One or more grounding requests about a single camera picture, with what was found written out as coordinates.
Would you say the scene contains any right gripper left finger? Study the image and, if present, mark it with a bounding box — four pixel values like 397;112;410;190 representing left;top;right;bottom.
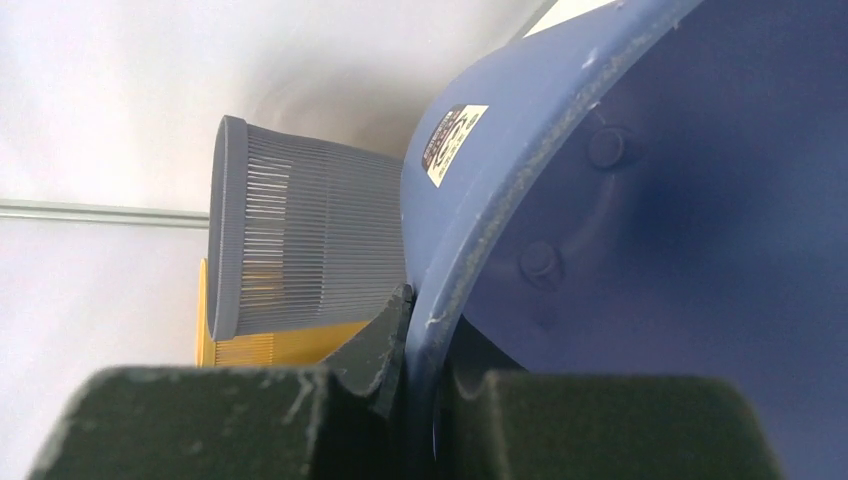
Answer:
30;285;413;479

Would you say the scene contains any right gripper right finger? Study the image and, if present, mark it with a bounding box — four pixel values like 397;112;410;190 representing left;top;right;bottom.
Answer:
435;321;783;479

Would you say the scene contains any grey mesh waste bin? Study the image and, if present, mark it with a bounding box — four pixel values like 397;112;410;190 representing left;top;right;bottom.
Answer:
207;115;406;341

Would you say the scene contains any blue plastic bucket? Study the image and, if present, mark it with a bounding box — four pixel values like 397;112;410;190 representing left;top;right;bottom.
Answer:
401;1;847;479

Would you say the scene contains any yellow mesh waste bin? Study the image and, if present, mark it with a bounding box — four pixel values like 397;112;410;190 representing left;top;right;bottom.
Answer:
195;258;366;367

